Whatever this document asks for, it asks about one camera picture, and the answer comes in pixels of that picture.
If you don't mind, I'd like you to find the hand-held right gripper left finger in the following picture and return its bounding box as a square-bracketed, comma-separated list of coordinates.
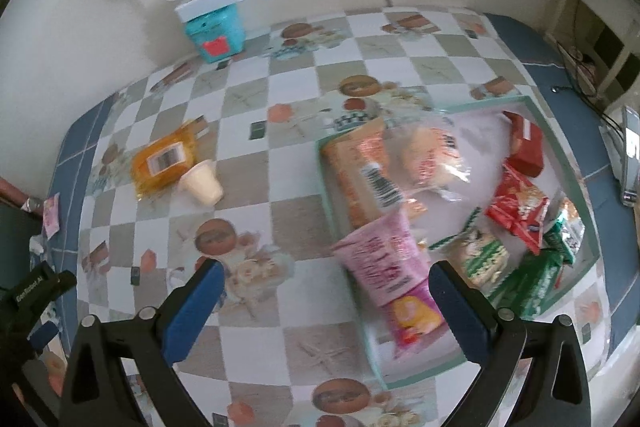
[59, 258, 226, 427]

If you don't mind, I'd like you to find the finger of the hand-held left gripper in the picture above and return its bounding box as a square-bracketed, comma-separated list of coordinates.
[42, 270, 79, 308]

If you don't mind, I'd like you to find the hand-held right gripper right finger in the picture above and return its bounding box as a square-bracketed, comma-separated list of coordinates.
[427, 260, 591, 427]

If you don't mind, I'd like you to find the white and green snack packet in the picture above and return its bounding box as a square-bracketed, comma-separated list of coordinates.
[432, 207, 511, 298]

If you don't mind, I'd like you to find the pink snack packet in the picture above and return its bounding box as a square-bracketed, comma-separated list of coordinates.
[330, 209, 453, 360]

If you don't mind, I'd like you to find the shiny red snack packet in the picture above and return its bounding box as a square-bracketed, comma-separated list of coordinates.
[485, 162, 551, 255]

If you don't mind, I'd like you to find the small red and green packet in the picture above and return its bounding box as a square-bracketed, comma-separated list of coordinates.
[542, 197, 586, 265]

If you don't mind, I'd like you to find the clear bag with bun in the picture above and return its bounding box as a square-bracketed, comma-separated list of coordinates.
[385, 112, 473, 202]

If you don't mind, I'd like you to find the long orange snack packet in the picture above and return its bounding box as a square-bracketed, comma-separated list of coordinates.
[320, 117, 426, 230]

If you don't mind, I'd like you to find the dark red snack packet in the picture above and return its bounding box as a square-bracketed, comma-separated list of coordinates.
[502, 109, 546, 178]

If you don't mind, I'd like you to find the teal shallow cardboard tray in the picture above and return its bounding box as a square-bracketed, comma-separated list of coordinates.
[315, 94, 601, 390]

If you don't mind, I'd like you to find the crumpled blue white wrapper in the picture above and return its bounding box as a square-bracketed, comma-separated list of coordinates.
[29, 234, 52, 259]

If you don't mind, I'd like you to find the small pink wrapper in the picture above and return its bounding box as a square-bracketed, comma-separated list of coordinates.
[42, 193, 62, 239]

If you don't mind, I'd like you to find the cream pudding cup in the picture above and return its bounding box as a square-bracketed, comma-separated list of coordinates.
[179, 159, 224, 206]

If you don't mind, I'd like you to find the orange packet with barcode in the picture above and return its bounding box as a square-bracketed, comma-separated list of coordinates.
[131, 121, 201, 198]

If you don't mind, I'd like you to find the checkered printed tablecloth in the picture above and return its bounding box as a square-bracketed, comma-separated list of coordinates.
[30, 4, 640, 427]

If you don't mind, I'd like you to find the black remote control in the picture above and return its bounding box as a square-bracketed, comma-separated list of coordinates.
[620, 104, 640, 208]

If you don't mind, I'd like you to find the teal paper box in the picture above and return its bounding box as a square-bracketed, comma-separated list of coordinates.
[184, 4, 246, 65]

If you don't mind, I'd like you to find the reddish brown rail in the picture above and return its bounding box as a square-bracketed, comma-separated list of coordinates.
[0, 177, 31, 208]

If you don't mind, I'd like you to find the black cable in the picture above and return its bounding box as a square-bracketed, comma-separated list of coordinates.
[550, 0, 626, 132]

